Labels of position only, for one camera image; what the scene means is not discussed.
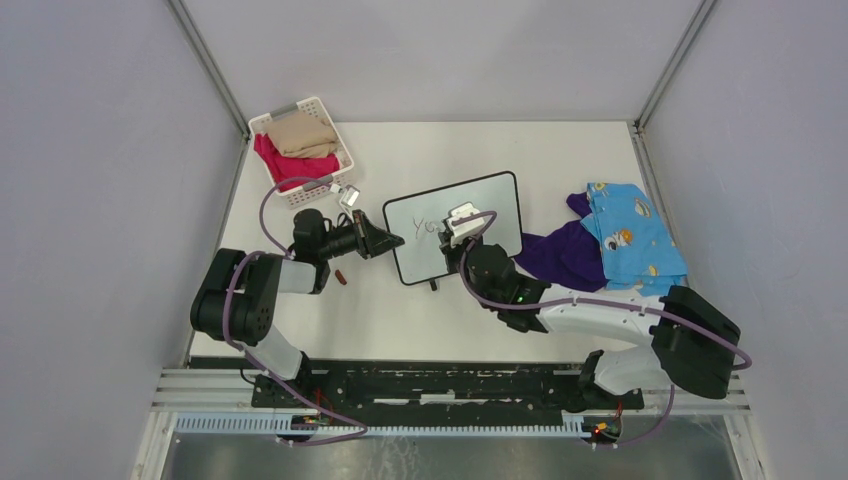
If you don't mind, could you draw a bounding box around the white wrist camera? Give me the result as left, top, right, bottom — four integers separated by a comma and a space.
330, 184, 361, 217
439, 202, 497, 250

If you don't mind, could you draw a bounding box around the white plastic basket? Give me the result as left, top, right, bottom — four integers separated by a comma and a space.
248, 97, 356, 208

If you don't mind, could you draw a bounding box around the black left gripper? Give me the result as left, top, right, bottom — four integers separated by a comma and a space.
317, 209, 403, 260

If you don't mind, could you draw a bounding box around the purple cloth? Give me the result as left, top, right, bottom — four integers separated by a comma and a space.
514, 192, 609, 292

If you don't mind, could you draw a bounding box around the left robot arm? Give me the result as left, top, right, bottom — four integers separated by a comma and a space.
189, 209, 405, 408

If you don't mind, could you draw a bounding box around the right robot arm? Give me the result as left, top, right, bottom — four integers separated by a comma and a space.
440, 239, 752, 408

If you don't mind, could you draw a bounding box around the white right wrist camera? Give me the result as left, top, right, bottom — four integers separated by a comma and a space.
439, 202, 497, 250

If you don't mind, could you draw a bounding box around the magenta cloth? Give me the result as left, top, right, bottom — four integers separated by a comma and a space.
254, 134, 339, 184

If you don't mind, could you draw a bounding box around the black framed whiteboard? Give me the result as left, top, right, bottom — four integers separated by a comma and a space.
382, 171, 522, 286

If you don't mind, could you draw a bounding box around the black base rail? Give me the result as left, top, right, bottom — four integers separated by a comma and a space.
289, 359, 645, 428

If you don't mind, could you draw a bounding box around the blue patterned cloth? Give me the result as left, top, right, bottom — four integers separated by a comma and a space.
581, 182, 688, 296

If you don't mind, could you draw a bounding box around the beige folded cloth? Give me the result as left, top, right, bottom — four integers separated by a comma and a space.
265, 111, 339, 158

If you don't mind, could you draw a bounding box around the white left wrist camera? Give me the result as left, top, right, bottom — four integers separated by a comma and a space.
330, 184, 361, 217

